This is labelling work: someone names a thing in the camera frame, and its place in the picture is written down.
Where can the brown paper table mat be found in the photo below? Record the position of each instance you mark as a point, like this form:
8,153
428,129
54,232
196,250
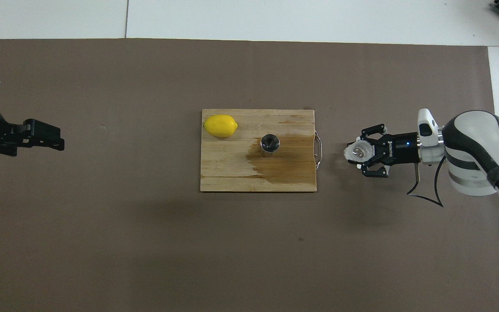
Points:
145,242

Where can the wooden cutting board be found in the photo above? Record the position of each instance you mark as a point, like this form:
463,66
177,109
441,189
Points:
232,173

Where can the clear plastic cup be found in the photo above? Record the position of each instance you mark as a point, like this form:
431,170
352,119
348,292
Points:
358,152

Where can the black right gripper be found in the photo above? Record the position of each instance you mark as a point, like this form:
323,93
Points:
399,149

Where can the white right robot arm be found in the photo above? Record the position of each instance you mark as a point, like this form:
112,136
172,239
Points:
470,121

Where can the yellow lemon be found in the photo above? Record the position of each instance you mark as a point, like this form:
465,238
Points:
220,125

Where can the steel double jigger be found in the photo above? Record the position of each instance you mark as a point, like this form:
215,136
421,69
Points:
270,145

